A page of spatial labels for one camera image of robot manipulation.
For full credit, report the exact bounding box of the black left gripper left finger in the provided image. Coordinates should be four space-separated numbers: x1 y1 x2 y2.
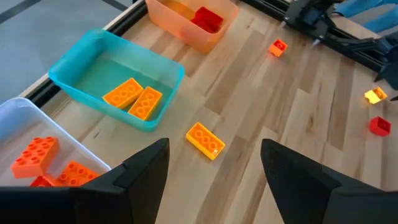
70 138 170 224

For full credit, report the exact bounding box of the yellow two-by-two toy brick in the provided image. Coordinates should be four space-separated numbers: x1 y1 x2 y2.
364 86 389 105

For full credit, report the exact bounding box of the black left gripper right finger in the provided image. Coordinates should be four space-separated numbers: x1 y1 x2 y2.
260 138 343 224

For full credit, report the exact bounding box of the teal plastic bin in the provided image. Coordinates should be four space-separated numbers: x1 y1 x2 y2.
48 27 185 133

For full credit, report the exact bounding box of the yellow two-by-four toy brick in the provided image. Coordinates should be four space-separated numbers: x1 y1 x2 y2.
127 86 164 121
102 77 144 110
185 121 226 161

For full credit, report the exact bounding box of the orange plastic bin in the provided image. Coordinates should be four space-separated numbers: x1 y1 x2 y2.
145 0 239 54

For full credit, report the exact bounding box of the red two-by-four toy brick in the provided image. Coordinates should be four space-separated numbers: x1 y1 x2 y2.
190 6 224 34

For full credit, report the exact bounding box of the clear plastic bin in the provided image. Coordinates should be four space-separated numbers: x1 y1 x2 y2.
0 96 112 187

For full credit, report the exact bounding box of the red two-by-two toy brick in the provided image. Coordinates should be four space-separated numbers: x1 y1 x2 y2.
368 116 392 137

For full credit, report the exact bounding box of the orange two-by-two toy brick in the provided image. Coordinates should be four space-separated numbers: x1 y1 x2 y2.
268 38 289 58

